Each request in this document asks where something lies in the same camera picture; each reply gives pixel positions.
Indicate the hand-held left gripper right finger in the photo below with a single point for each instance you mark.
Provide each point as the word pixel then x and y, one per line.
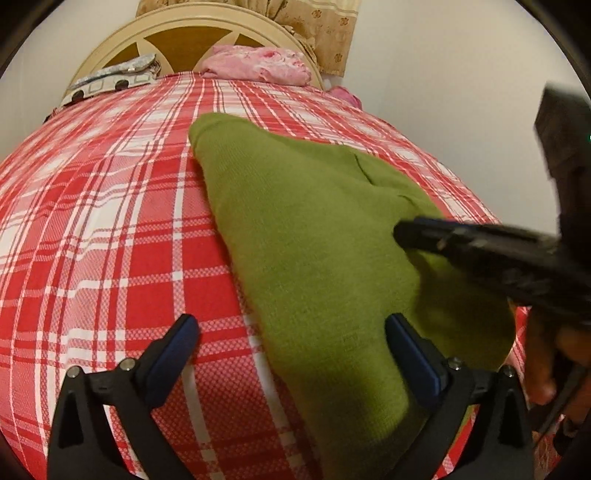
pixel 411 355

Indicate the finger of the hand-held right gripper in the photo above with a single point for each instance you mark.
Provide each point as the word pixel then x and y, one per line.
pixel 461 240

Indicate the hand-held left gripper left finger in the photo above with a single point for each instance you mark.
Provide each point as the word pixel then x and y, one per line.
pixel 173 360

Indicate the green orange cream knit sweater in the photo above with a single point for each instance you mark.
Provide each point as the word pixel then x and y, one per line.
pixel 300 230

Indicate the person's right hand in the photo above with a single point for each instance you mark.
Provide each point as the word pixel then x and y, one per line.
pixel 541 364

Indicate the red white plaid blanket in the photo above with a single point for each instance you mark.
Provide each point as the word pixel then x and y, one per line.
pixel 115 230

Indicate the small pink cloth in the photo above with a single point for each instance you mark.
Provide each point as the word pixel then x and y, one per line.
pixel 345 96

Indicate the beige floral curtain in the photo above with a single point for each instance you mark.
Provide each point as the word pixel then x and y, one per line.
pixel 332 37

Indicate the pink floral pillow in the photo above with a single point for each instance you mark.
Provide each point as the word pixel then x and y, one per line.
pixel 258 64

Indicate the white pillow with square print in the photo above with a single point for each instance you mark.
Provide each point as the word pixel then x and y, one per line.
pixel 101 90

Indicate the grey floral pillow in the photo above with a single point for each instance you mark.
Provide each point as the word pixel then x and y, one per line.
pixel 124 67

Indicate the cream brown bed headboard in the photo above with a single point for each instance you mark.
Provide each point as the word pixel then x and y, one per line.
pixel 184 23

